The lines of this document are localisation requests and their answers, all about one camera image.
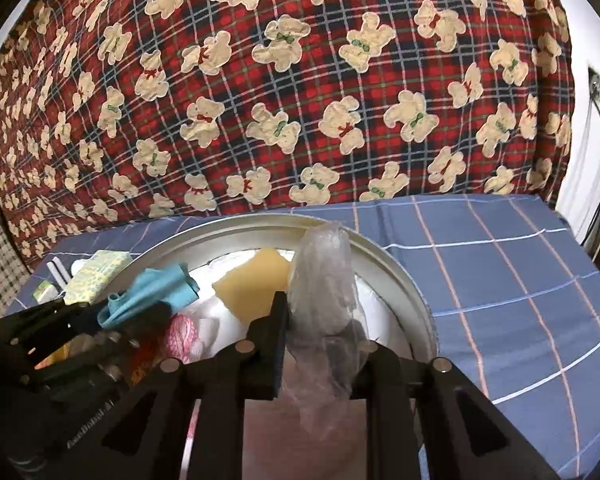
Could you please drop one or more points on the white gauze roll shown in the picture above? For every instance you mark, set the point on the white gauze roll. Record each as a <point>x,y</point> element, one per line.
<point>77,266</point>

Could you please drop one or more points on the clear bag with cotton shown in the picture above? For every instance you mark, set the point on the clear bag with cotton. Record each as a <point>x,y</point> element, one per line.
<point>326,326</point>

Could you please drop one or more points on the round silver metal tin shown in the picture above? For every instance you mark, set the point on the round silver metal tin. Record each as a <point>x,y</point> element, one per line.
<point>238,264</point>

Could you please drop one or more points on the white sponge block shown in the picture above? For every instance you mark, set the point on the white sponge block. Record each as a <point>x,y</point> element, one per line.
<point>59,272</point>

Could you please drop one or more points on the yellow patterned tissue box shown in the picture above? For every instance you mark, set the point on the yellow patterned tissue box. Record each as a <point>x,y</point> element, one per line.
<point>94,276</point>

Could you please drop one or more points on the red plaid teddy bear blanket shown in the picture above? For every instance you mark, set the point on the red plaid teddy bear blanket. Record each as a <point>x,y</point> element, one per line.
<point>114,111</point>

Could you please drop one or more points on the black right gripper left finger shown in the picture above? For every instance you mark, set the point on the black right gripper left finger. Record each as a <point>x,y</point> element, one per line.
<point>184,419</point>

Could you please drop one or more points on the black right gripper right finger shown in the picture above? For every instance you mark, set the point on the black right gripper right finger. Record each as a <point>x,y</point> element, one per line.
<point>413,406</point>

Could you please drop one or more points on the green white tissue pack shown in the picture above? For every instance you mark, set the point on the green white tissue pack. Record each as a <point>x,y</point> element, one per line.
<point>45,292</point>

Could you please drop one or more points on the pink white crochet cloth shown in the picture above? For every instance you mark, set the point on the pink white crochet cloth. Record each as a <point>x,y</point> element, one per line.
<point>190,339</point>

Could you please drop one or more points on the teal blue cloth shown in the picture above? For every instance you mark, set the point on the teal blue cloth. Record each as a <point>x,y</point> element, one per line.
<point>171,289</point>

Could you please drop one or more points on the yellow sponge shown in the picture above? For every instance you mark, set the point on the yellow sponge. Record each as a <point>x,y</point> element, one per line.
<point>248,290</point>

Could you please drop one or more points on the blue checked tablecloth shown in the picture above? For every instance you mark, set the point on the blue checked tablecloth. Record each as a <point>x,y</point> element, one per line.
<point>515,302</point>

